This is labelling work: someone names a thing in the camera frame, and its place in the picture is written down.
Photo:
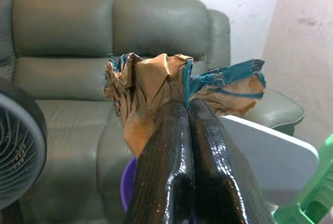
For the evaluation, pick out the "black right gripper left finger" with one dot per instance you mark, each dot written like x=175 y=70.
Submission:
x=161 y=161

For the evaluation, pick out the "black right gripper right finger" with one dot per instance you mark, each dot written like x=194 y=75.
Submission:
x=221 y=161

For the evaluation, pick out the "brown and teal paper bag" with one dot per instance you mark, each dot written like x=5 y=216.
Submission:
x=156 y=78

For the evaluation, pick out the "purple plastic bin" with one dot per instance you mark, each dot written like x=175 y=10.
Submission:
x=128 y=182

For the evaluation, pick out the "white table board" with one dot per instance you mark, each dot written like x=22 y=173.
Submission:
x=273 y=156

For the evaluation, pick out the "green plastic stool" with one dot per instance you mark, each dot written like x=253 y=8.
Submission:
x=312 y=190

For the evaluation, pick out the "grey-green leather sofa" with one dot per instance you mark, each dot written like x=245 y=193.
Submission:
x=78 y=65

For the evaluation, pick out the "black round fan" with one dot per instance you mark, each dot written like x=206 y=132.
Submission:
x=18 y=143

